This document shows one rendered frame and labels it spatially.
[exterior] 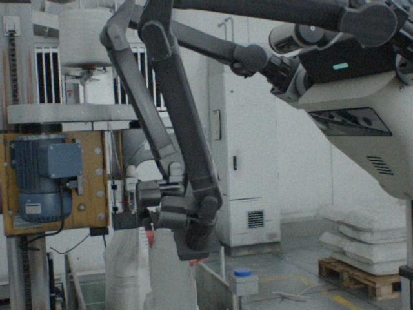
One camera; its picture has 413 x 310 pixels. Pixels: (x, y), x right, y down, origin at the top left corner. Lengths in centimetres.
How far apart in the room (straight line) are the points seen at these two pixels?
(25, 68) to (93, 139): 31
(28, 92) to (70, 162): 39
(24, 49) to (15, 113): 33
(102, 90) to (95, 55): 244
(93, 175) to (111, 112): 22
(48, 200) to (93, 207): 26
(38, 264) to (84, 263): 277
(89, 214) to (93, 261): 285
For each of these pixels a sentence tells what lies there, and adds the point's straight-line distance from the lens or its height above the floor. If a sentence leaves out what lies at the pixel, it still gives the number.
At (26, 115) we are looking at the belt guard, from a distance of 158.
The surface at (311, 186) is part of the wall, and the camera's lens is 661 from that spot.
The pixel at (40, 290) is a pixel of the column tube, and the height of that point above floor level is 83.
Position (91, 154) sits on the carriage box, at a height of 126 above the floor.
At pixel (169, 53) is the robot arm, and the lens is 98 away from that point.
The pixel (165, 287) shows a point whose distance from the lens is 153.
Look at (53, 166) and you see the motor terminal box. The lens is 152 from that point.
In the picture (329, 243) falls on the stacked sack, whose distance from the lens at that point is 471.
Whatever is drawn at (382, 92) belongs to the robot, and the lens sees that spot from 119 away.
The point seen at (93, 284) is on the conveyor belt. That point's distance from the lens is 359.
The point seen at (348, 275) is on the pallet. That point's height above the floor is 11.
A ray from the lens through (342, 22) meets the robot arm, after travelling 100.
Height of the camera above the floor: 133
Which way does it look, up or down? 3 degrees down
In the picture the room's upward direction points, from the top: 3 degrees counter-clockwise
